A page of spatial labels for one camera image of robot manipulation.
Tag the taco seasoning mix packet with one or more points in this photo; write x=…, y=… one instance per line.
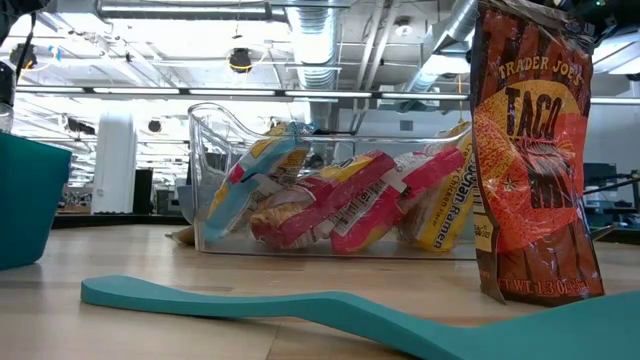
x=530, y=150

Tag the black cabinet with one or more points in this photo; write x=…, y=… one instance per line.
x=143, y=192

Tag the blue bowl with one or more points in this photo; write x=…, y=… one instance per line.
x=184, y=205

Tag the ribbed silver ventilation duct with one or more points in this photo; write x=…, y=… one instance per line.
x=315, y=40

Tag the blue ramen noodle packet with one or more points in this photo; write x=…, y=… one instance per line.
x=260, y=160

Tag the person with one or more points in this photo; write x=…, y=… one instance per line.
x=316, y=161

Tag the yellow chicken ramen packet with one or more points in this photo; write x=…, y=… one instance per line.
x=450, y=210

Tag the dark teal plastic tray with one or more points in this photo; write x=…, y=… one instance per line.
x=30, y=200

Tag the clear plastic bin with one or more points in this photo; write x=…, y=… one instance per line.
x=210, y=150

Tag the red ramen noodle packet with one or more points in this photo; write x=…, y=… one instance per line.
x=380, y=220
x=320, y=200

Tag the dark desk monitor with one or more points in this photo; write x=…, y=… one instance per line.
x=600, y=175

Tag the long ceiling light bar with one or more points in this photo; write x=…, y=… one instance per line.
x=125, y=90

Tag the smooth silver ventilation duct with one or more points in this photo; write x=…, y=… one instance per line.
x=450, y=30

